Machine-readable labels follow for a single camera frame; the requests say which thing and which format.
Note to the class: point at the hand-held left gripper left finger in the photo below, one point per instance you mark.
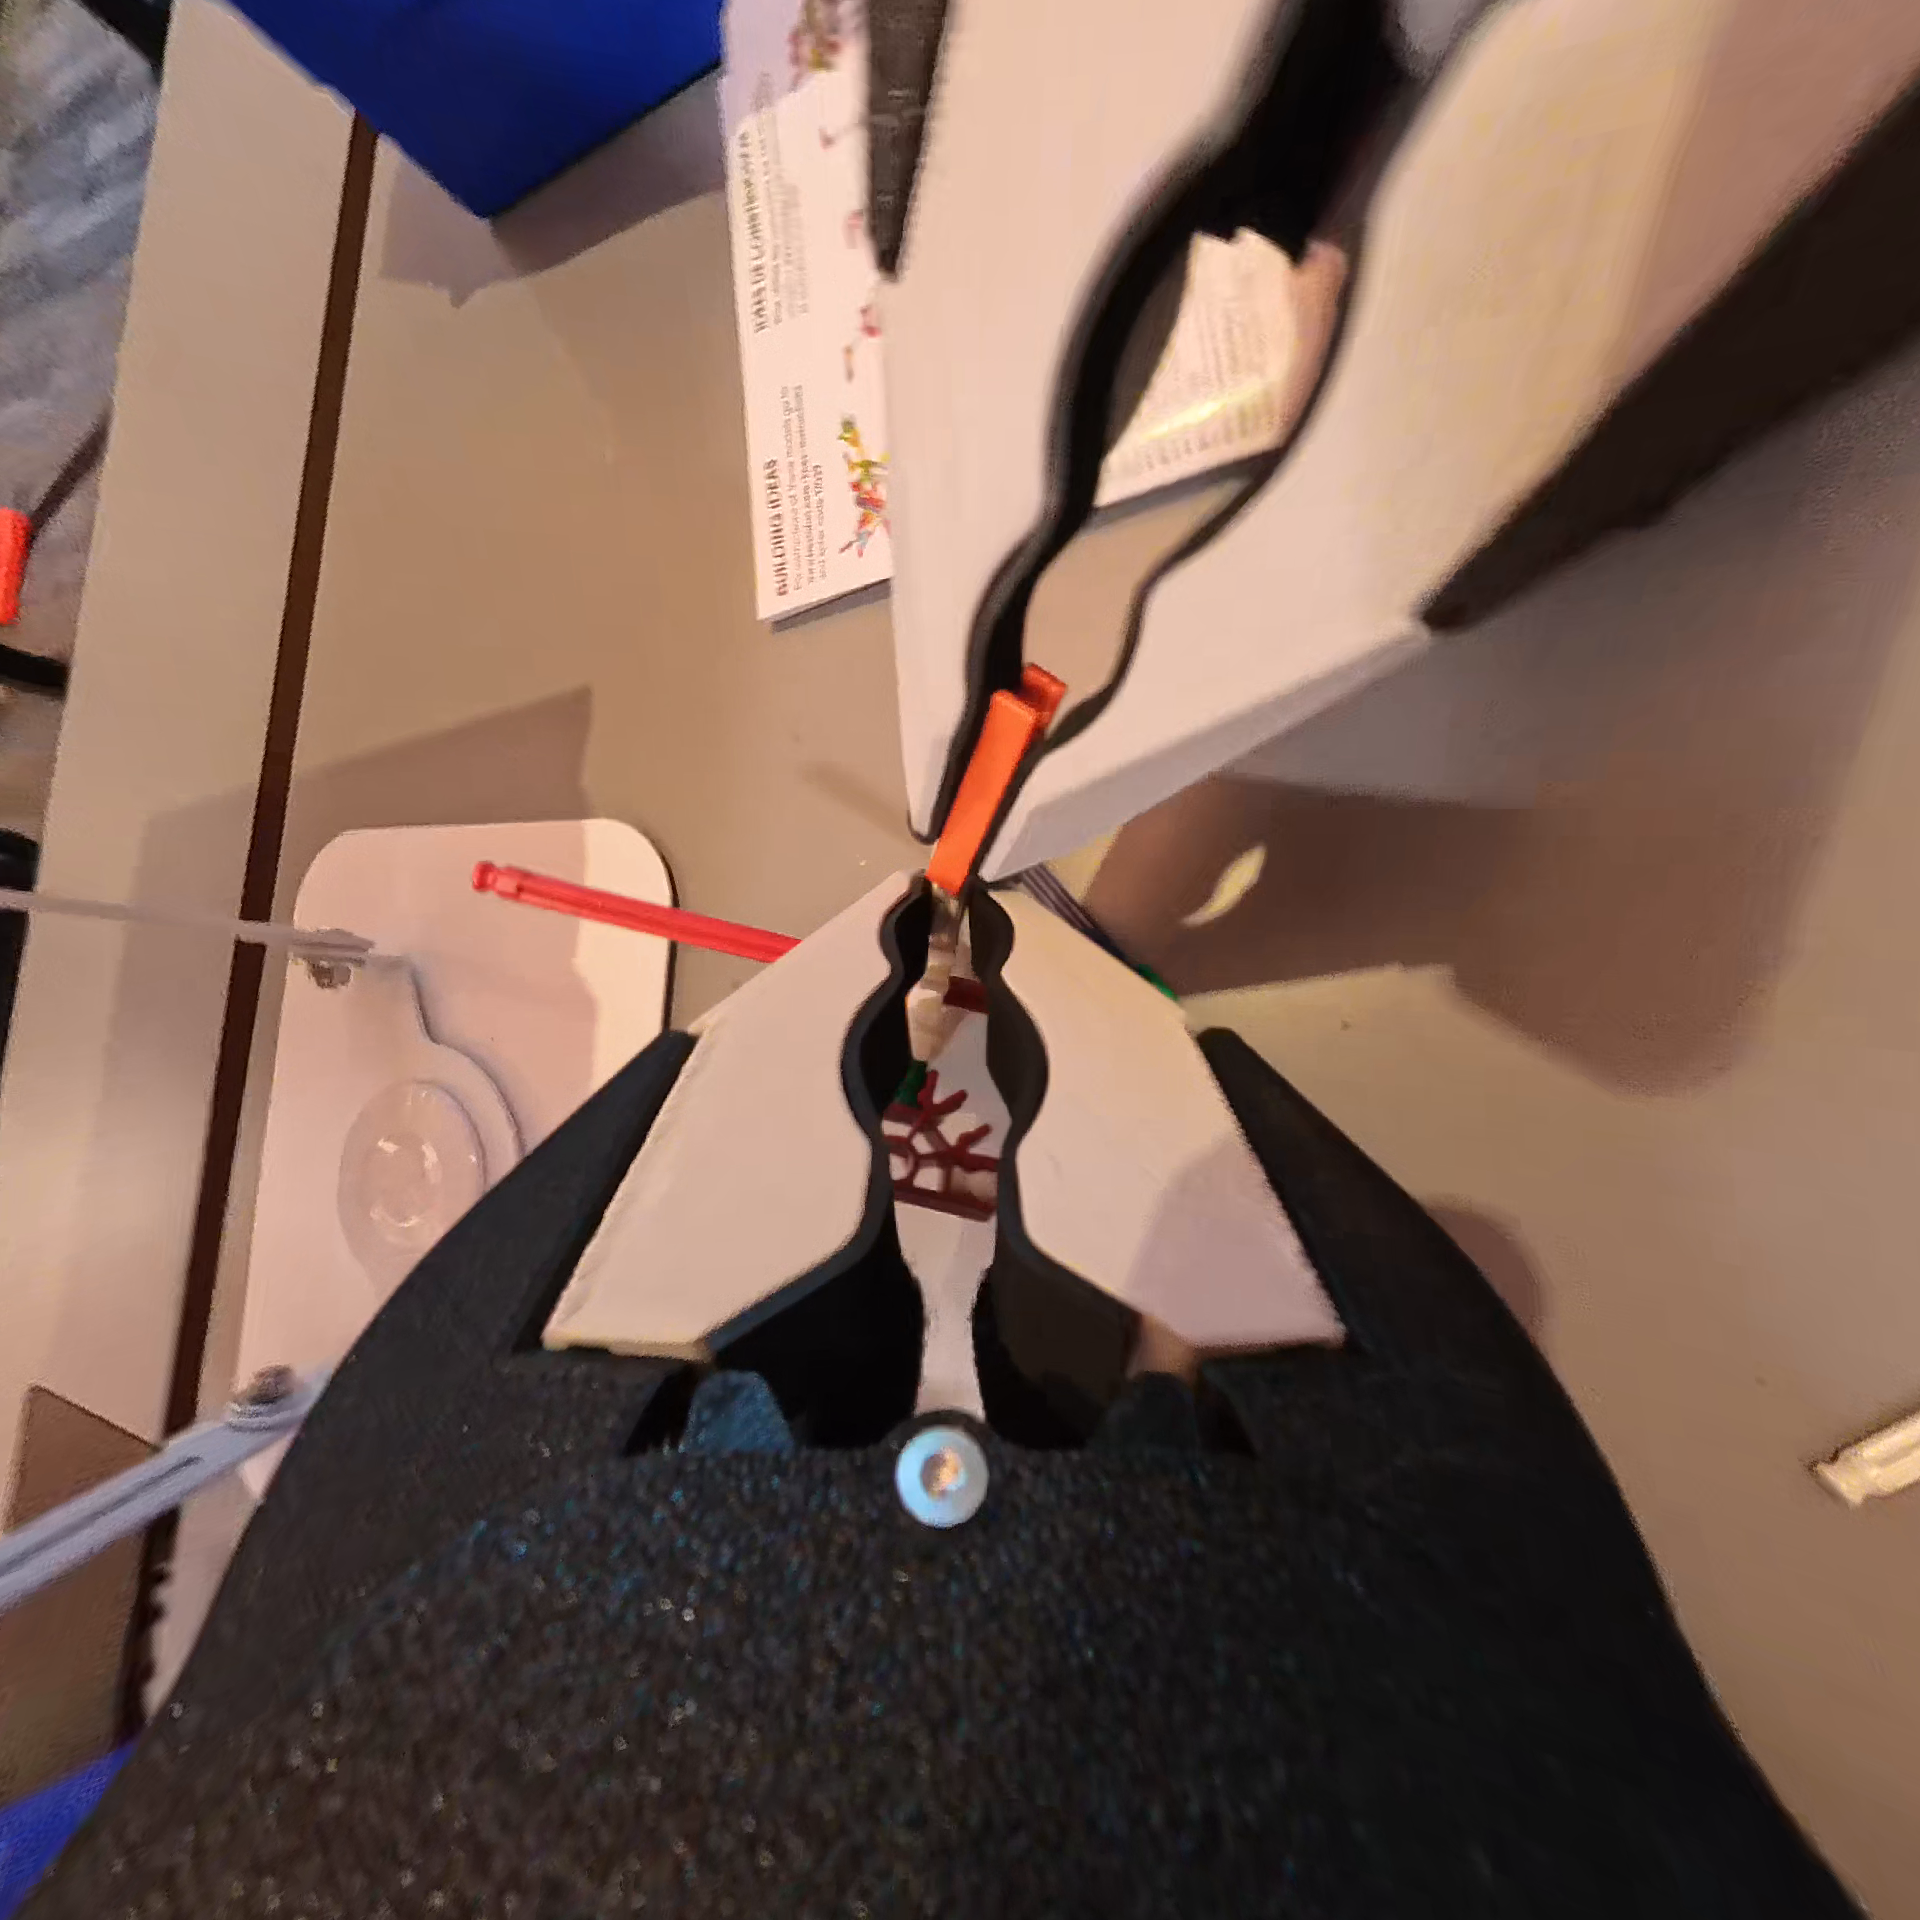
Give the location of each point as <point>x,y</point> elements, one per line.
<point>721,1185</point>

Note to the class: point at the illustrated instruction booklet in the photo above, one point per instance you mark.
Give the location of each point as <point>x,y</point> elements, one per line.
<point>797,375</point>

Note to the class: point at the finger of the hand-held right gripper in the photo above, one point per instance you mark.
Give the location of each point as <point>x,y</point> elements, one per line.
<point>1425,375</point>
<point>991,301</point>

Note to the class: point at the short white rod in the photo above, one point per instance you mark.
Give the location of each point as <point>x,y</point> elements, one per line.
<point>1876,1463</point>

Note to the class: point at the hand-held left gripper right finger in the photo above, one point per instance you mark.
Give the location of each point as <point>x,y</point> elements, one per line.
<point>1154,1185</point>

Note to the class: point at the white document stand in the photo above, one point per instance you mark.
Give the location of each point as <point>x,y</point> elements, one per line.
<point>452,1021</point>

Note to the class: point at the orange traffic cone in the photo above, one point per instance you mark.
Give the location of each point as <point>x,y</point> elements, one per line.
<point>12,564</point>

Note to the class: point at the blue parts bin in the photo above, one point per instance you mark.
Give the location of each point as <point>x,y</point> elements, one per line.
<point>45,1829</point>

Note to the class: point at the blue bin with papers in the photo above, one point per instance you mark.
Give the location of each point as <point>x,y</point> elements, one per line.
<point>495,91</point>

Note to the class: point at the colourful construction toy model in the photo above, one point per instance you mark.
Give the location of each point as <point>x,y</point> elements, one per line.
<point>630,908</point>

